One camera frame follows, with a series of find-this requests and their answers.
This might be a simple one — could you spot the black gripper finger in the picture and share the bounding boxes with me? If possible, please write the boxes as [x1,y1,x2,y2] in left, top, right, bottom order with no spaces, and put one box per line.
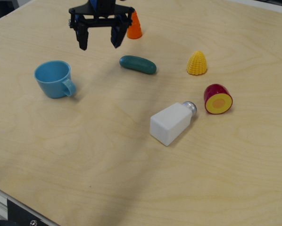
[111,14,128,48]
[75,24,89,50]

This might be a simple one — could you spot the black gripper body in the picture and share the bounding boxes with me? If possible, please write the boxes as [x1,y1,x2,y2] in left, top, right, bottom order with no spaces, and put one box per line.
[69,0,135,29]

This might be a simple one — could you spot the green toy cucumber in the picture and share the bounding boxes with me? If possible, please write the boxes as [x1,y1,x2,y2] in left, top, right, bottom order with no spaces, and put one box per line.
[119,55,157,74]

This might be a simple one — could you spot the blue plastic cup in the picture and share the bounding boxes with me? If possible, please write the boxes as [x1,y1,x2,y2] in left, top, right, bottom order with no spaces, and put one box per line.
[34,60,76,98]

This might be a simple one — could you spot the orange toy carrot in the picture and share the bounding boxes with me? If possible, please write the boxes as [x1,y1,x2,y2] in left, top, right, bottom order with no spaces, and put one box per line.
[127,11,142,39]

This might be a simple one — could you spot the yellow toy corn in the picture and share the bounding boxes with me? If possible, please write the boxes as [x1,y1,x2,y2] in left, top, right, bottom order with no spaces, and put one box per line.
[186,51,207,75]

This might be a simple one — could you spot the white salt shaker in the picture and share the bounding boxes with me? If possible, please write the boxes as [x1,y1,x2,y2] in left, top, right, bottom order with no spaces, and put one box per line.
[149,101,197,146]

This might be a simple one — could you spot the red yellow toy fruit half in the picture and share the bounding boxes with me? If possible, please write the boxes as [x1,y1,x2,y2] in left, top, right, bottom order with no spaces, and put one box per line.
[204,84,233,114]

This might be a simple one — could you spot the aluminium table frame rail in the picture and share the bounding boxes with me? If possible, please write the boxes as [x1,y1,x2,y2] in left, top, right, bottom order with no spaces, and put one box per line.
[0,190,57,226]

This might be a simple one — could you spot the black corner bracket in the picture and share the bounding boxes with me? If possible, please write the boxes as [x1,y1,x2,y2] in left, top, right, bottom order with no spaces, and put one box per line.
[7,199,51,226]

